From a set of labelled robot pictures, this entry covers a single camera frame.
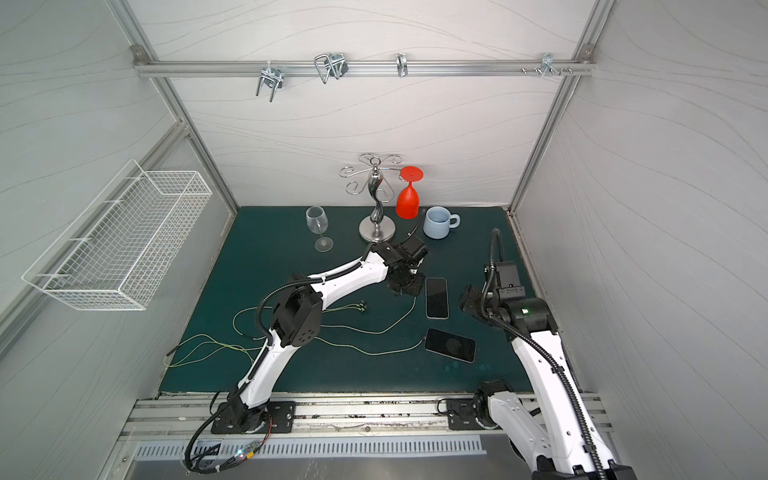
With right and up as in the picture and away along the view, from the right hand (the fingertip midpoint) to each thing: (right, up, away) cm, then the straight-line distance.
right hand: (472, 300), depth 75 cm
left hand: (-13, -1, +15) cm, 20 cm away
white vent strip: (-58, -35, -6) cm, 68 cm away
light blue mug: (-3, +22, +33) cm, 39 cm away
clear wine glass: (-46, +21, +26) cm, 57 cm away
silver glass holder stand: (-26, +20, +36) cm, 49 cm away
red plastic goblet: (-15, +28, +22) cm, 39 cm away
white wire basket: (-85, +12, -7) cm, 86 cm away
